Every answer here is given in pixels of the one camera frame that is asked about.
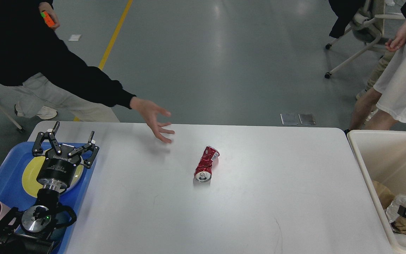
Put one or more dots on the person in khaki trousers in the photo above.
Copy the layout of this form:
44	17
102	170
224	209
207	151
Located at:
381	65

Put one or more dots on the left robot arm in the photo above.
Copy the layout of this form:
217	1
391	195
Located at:
28	231

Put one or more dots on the bare hand over table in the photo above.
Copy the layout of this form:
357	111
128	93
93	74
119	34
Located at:
149	112

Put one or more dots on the teal green mug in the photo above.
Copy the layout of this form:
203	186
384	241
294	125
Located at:
57	233

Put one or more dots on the person in white shorts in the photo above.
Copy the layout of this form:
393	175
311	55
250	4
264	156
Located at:
384	104

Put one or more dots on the foil sheet with paper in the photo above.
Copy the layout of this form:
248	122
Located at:
392	211

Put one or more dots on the orange cube toy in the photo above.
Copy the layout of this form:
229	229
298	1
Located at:
47	19

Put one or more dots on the person in light grey trousers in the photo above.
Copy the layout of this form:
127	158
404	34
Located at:
21	25

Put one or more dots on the beige plastic bin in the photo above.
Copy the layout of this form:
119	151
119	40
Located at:
381	156

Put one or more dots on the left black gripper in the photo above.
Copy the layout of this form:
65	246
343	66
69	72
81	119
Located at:
62	167

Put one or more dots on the crushed red soda can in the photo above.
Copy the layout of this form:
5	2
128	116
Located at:
203	172

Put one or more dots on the large brown paper bag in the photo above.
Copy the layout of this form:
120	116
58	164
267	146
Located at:
384	194

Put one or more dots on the white office chair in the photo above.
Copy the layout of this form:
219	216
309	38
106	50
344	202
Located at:
366	20

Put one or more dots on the yellow plastic plate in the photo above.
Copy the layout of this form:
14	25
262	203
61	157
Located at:
28	179

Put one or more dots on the black sleeved forearm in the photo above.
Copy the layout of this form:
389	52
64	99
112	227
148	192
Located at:
69	72

